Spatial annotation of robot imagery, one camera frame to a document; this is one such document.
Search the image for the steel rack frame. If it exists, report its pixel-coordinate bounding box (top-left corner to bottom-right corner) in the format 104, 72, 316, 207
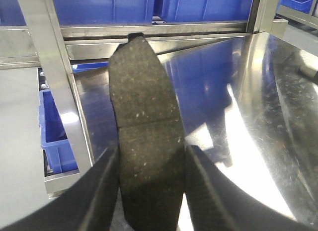
0, 0, 287, 197

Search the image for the large blue bin left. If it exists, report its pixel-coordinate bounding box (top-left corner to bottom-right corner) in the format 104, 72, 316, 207
0, 0, 155, 27

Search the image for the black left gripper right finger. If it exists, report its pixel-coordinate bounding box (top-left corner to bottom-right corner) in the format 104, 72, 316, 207
185, 145, 313, 231

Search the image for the blue bin under table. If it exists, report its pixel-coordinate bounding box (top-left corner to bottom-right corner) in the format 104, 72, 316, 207
39, 89, 78, 174

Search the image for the steel shelf with bins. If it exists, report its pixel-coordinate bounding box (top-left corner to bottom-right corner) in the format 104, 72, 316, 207
276, 0, 318, 29

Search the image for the large blue bin right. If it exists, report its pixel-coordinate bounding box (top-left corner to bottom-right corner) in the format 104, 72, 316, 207
154, 0, 253, 22

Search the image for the large blue bin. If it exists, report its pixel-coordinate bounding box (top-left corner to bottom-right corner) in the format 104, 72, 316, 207
0, 0, 155, 27
154, 0, 253, 22

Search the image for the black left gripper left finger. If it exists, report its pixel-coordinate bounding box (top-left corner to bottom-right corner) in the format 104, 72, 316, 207
3, 149, 119, 231

